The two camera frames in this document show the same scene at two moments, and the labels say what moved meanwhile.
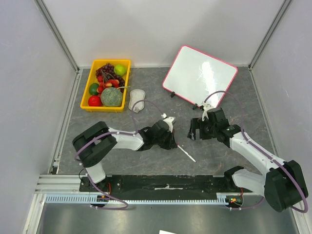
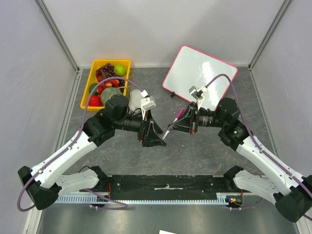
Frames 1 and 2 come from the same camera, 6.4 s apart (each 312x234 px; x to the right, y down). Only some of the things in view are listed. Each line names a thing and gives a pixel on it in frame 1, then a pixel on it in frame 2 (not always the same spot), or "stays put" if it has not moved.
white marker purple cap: [185, 152] to [180, 113]
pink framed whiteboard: [199, 78] stays put
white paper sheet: [164, 232] stays put
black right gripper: [197, 129] to [193, 119]
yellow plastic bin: [92, 79] stays put
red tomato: [94, 100] stays put
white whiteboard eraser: [136, 95] stays put
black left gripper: [171, 143] to [147, 132]
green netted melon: [111, 97] stays put
